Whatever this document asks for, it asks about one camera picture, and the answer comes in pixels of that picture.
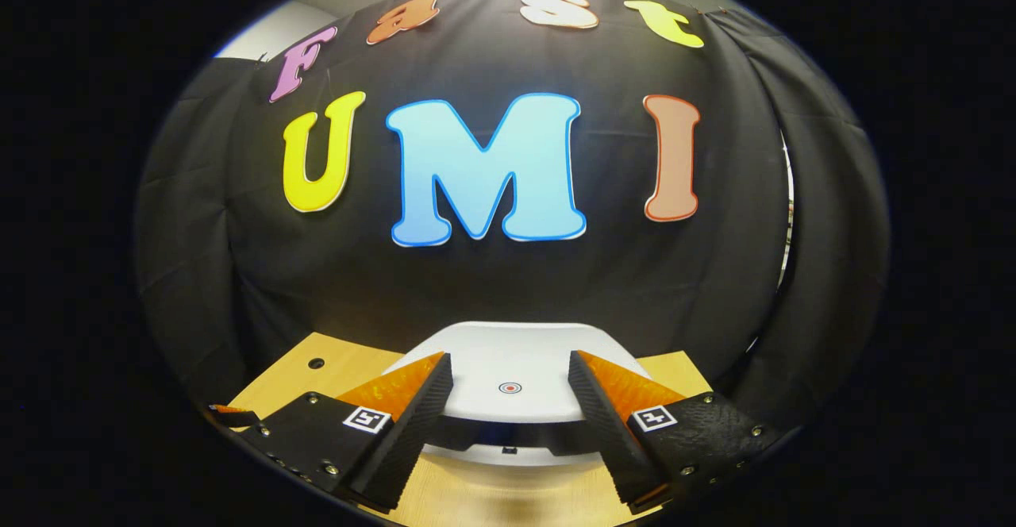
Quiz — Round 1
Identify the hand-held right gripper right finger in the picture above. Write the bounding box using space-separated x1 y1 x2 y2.
568 349 784 515

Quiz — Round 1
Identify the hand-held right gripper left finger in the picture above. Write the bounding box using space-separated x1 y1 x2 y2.
237 352 454 512

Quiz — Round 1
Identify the white desktop garbage bin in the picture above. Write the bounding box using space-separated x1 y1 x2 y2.
383 321 653 468

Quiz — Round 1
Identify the wooden desktop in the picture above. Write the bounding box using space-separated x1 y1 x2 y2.
226 333 713 527

